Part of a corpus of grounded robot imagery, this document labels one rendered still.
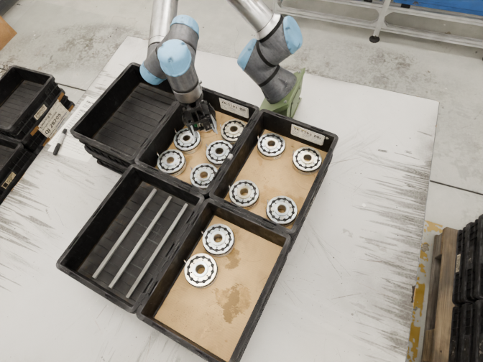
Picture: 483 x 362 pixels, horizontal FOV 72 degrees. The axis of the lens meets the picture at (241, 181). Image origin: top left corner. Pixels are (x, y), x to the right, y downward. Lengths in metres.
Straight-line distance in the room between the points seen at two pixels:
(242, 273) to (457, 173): 1.71
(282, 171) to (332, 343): 0.59
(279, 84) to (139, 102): 0.59
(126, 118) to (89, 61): 1.76
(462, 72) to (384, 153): 1.64
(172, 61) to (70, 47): 2.63
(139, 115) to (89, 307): 0.75
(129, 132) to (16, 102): 1.07
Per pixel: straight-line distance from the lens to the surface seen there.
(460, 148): 2.57
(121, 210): 1.24
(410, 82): 2.80
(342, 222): 1.29
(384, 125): 1.56
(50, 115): 2.23
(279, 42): 1.27
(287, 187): 1.18
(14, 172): 2.17
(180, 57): 0.82
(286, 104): 1.32
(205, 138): 1.30
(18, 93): 2.41
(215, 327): 1.06
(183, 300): 1.09
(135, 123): 1.43
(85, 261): 1.23
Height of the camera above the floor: 1.88
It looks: 62 degrees down
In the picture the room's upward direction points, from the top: 8 degrees counter-clockwise
